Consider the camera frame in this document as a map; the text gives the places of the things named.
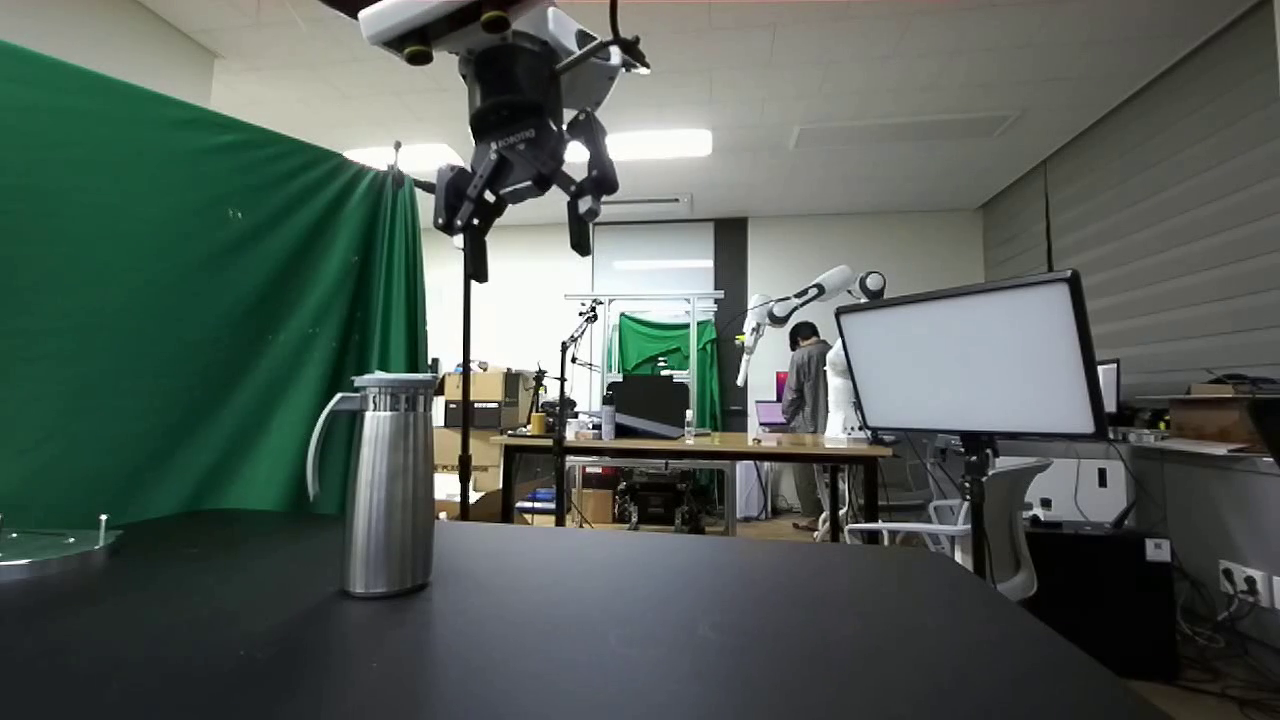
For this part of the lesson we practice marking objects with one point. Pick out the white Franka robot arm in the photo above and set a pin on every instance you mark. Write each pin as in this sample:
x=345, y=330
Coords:
x=407, y=20

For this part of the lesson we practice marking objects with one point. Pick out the wooden table with black legs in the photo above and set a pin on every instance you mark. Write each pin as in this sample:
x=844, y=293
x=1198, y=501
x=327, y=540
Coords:
x=695, y=451

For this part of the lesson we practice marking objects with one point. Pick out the white office chair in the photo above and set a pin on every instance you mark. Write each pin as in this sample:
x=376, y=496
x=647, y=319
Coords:
x=994, y=520

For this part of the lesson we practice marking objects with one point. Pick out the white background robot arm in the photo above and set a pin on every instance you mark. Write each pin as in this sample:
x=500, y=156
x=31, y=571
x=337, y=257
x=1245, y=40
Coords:
x=802, y=301

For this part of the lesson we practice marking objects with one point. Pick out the small black background monitor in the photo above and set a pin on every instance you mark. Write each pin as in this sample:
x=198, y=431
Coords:
x=649, y=407

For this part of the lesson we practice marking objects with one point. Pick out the brown cardboard box on desk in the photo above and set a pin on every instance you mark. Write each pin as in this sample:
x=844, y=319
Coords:
x=1220, y=418

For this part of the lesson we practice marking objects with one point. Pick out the white wall power outlet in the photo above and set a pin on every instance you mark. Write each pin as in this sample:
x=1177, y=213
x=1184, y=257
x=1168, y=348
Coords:
x=1245, y=581

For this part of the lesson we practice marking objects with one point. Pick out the white computer case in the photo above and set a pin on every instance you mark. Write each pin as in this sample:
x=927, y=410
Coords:
x=1081, y=491

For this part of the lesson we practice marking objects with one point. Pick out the small green backdrop screen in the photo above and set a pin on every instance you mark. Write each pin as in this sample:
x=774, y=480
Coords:
x=656, y=343

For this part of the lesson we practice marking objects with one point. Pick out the person in grey top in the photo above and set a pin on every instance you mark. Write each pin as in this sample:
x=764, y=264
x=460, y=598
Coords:
x=806, y=386

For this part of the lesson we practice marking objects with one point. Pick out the black computer tower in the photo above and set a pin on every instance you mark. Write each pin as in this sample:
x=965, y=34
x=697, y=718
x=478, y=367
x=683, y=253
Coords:
x=1100, y=600

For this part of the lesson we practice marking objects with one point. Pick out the rectangular ceiling light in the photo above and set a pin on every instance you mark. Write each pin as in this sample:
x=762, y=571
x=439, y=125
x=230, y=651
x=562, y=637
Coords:
x=407, y=156
x=656, y=147

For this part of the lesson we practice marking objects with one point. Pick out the large green backdrop curtain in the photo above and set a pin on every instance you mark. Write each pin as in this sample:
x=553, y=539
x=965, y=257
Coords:
x=175, y=322

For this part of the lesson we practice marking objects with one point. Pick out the black stand with camera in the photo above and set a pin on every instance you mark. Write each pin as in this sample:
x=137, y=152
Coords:
x=562, y=414

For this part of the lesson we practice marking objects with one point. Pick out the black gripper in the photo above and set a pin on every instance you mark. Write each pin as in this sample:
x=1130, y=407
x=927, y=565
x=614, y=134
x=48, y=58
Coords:
x=512, y=112

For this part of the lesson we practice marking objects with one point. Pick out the brown cardboard boxes stack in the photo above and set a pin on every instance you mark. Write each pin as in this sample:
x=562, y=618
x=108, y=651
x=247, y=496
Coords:
x=482, y=397

